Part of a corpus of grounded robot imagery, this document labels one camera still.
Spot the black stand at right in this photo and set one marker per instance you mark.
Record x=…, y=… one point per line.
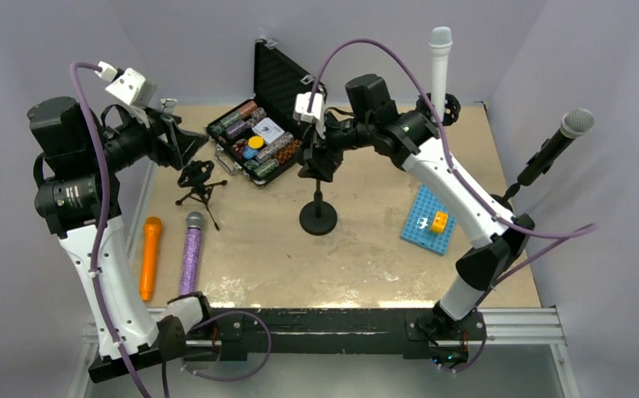
x=505, y=199

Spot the black poker chip case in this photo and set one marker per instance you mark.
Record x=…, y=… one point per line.
x=277, y=80

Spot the white card deck box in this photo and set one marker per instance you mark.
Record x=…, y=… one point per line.
x=268, y=130

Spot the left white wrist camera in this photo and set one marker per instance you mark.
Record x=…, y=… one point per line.
x=132, y=90

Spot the blue lego baseplate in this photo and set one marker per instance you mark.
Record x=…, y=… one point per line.
x=416, y=227

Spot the black round base clip stand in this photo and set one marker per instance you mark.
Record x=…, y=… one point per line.
x=318, y=217

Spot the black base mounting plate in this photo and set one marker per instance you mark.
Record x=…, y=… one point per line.
x=409, y=333

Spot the yellow round chip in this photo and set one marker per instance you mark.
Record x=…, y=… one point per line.
x=256, y=142

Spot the black shock mount round stand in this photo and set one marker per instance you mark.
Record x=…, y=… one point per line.
x=452, y=108

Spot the black microphone silver grille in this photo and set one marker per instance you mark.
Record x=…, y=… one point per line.
x=574, y=124

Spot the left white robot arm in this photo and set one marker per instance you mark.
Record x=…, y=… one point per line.
x=77, y=196

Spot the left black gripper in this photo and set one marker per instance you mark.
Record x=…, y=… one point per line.
x=181, y=144

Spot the orange lego brick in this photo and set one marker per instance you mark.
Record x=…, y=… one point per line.
x=439, y=222

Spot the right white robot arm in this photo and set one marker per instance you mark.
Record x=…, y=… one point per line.
x=414, y=145

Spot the purple glitter microphone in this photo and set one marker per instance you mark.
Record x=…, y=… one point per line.
x=191, y=252

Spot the black tripod shock mount stand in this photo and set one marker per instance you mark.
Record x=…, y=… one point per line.
x=196, y=176

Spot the orange microphone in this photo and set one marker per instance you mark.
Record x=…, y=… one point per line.
x=152, y=230

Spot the white microphone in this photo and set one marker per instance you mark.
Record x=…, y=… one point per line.
x=440, y=43

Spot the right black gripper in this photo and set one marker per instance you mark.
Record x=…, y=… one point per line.
x=314, y=155

